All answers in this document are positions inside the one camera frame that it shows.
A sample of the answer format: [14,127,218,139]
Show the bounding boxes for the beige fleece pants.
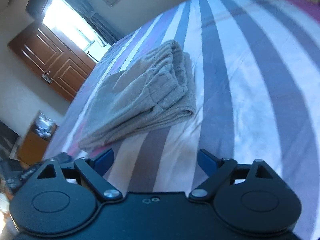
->
[78,40,196,152]

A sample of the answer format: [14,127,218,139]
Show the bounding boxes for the wooden bedside shelf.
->
[17,111,59,166]

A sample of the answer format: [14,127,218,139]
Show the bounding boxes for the brown wooden door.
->
[8,22,96,102]

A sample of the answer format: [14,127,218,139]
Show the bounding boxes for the striped grey pink bedsheet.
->
[44,0,319,239]

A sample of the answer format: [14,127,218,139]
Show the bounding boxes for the bright balcony window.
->
[42,0,111,62]

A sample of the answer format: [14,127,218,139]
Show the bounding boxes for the grey curtain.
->
[73,3,123,45]

